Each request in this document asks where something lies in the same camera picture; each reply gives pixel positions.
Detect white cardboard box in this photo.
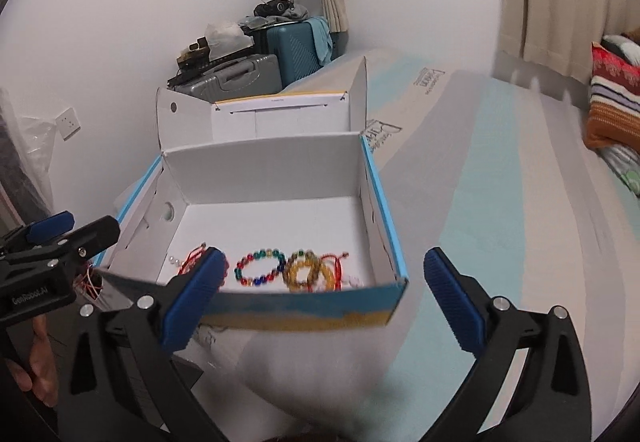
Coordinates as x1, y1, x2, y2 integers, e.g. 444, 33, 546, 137
95, 54, 410, 330

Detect striped bed mattress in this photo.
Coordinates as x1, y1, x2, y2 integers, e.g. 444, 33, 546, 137
190, 49, 640, 442

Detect teal towel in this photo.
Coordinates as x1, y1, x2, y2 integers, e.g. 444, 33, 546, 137
305, 17, 332, 66

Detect white wall socket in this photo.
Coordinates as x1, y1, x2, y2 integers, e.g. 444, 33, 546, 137
56, 108, 82, 141

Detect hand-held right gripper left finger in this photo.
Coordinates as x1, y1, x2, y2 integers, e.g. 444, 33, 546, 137
59, 246, 228, 442

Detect black bag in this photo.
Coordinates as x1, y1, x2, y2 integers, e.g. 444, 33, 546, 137
253, 0, 295, 19

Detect clear plastic bag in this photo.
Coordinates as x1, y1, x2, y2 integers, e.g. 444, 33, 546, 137
204, 20, 254, 59

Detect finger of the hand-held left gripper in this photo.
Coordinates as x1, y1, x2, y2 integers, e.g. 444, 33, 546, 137
0, 216, 122, 273
0, 210, 76, 257

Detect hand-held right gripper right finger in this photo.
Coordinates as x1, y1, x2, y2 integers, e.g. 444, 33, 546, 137
423, 247, 593, 442

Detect black and white plush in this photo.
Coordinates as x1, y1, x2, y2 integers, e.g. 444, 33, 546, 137
600, 33, 640, 64

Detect person's left hand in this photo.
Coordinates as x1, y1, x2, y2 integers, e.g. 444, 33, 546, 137
10, 316, 62, 409

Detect brown bead bracelet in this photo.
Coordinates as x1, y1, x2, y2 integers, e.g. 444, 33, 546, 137
281, 248, 319, 287

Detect yellow bead bracelet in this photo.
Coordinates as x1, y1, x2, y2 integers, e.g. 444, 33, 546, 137
287, 258, 338, 294

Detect red string bracelet gold tube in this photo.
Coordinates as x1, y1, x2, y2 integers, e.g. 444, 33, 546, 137
176, 243, 209, 277

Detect crumpled plastic wrap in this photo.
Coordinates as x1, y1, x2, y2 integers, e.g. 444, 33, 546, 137
19, 114, 59, 204

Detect multicolour bead bracelet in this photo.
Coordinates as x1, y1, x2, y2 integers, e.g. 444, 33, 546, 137
233, 248, 287, 288

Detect red patterned pillow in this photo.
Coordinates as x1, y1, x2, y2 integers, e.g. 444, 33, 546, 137
590, 41, 640, 96

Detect small red string bracelet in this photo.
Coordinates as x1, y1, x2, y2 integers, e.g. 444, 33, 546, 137
320, 251, 352, 276

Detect teal suitcase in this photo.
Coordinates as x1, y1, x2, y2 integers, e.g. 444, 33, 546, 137
265, 19, 334, 91

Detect orange striped pillow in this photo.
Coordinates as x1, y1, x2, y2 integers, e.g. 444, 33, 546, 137
583, 77, 640, 154

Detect dark small boxes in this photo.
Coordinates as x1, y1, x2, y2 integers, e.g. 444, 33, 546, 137
176, 37, 211, 71

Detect grey suitcase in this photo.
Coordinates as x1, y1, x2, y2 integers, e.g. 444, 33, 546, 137
169, 53, 281, 104

